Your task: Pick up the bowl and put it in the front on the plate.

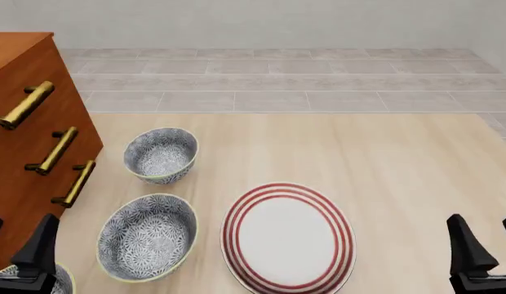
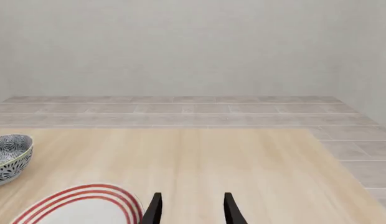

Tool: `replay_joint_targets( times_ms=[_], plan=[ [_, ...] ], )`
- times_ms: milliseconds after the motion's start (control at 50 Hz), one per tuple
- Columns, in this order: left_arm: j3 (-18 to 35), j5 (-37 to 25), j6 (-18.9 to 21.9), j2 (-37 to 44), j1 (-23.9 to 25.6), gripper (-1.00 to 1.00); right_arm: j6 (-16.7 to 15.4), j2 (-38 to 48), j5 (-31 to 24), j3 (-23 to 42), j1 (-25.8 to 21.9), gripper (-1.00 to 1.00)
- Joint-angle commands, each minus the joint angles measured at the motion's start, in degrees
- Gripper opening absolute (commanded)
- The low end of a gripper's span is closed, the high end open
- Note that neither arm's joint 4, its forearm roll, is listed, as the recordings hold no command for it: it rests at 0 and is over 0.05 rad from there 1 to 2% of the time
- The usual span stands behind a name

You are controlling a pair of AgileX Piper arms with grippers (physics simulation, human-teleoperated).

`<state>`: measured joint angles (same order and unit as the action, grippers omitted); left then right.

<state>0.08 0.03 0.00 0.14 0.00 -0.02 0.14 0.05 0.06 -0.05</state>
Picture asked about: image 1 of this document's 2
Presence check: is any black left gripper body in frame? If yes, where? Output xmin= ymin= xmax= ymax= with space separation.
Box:
xmin=0 ymin=273 xmax=49 ymax=294

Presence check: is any small patterned grey bowl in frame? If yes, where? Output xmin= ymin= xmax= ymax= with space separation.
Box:
xmin=122 ymin=127 xmax=200 ymax=186

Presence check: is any large patterned grey bowl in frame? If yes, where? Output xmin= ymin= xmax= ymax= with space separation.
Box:
xmin=95 ymin=193 xmax=199 ymax=282

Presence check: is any white plate with red rings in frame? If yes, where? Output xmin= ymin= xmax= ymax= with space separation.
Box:
xmin=220 ymin=181 xmax=357 ymax=294

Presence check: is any wooden cabinet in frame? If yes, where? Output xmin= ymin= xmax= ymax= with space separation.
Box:
xmin=0 ymin=32 xmax=104 ymax=275

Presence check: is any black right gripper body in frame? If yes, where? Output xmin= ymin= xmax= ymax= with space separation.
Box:
xmin=450 ymin=269 xmax=506 ymax=294

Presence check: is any long brass drawer handle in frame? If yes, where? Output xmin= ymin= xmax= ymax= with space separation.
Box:
xmin=0 ymin=80 xmax=56 ymax=131

